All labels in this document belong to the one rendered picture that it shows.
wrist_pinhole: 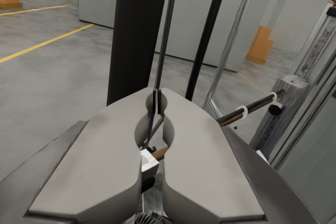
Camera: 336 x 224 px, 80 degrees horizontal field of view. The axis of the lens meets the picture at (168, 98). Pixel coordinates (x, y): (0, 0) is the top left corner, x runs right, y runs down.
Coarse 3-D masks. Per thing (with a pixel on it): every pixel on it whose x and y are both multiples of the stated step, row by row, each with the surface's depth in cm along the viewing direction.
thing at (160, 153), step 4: (284, 92) 60; (280, 96) 58; (268, 100) 52; (272, 100) 54; (260, 104) 49; (264, 104) 50; (252, 108) 46; (256, 108) 47; (248, 112) 44; (236, 116) 41; (240, 116) 42; (228, 120) 39; (232, 120) 40; (220, 124) 37; (224, 124) 38; (164, 148) 28; (152, 152) 27; (156, 152) 27; (160, 152) 27; (164, 152) 28; (156, 156) 27; (160, 156) 27
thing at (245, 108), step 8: (216, 0) 19; (216, 8) 20; (208, 16) 20; (216, 16) 20; (208, 24) 20; (208, 32) 21; (200, 40) 21; (208, 40) 21; (200, 48) 22; (200, 56) 22; (200, 64) 23; (192, 72) 23; (192, 80) 23; (192, 88) 24; (272, 96) 53; (248, 104) 45; (256, 104) 46; (232, 112) 40; (240, 112) 41; (216, 120) 35; (224, 120) 37
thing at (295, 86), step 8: (280, 80) 62; (288, 80) 62; (296, 80) 64; (304, 80) 65; (272, 88) 64; (280, 88) 62; (288, 88) 60; (296, 88) 59; (304, 88) 62; (288, 96) 61; (296, 96) 59; (288, 104) 61
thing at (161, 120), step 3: (159, 120) 60; (162, 120) 56; (156, 123) 63; (159, 123) 56; (156, 126) 57; (153, 129) 59; (156, 129) 55; (153, 132) 55; (150, 138) 54; (147, 141) 55; (144, 144) 58; (147, 144) 62; (144, 147) 54
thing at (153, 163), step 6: (144, 150) 27; (150, 156) 26; (150, 162) 25; (156, 162) 26; (144, 168) 24; (150, 168) 25; (156, 168) 26; (144, 174) 24; (150, 174) 26; (144, 180) 25; (150, 180) 26; (144, 186) 25; (150, 186) 26; (132, 216) 28; (126, 222) 27; (132, 222) 27
